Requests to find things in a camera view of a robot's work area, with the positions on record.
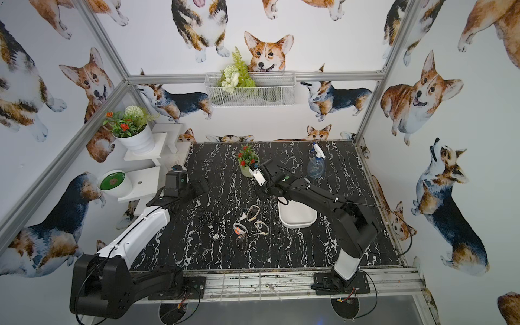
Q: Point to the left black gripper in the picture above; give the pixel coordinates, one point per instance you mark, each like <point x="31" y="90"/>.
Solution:
<point x="197" y="187"/>

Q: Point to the white storage box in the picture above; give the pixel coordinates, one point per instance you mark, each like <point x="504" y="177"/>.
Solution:
<point x="295" y="215"/>

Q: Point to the orange white watch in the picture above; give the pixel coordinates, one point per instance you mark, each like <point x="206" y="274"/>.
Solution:
<point x="240" y="229"/>

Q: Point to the black watch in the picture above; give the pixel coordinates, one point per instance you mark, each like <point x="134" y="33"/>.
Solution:
<point x="242" y="243"/>

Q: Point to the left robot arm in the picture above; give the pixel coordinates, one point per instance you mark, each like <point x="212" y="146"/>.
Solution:
<point x="103" y="284"/>

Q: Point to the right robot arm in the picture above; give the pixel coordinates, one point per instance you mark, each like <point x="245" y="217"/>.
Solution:
<point x="355" y="228"/>

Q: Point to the white stepped shelf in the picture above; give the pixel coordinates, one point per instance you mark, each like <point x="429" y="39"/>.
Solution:
<point x="168" y="152"/>

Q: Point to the small green pot red flowers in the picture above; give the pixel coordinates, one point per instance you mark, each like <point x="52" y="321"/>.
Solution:
<point x="247" y="159"/>

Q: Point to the blue spray bottle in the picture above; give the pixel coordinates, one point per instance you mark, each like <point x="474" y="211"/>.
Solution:
<point x="316" y="167"/>

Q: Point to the white bowl green top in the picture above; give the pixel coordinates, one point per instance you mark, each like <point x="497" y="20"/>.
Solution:
<point x="116" y="183"/>

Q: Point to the large white pot plant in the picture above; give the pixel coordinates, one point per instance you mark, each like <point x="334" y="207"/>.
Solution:
<point x="131" y="128"/>

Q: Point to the fern and white flowers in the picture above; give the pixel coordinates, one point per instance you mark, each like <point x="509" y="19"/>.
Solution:
<point x="236" y="75"/>

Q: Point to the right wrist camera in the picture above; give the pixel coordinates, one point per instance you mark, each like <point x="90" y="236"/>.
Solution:
<point x="258" y="175"/>

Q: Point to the white wire wall basket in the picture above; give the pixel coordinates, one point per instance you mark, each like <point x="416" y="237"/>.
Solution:
<point x="268" y="89"/>

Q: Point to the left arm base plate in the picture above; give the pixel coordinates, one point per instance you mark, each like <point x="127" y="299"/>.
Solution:
<point x="191" y="287"/>

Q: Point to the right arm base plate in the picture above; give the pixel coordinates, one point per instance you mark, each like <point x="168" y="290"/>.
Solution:
<point x="333" y="284"/>

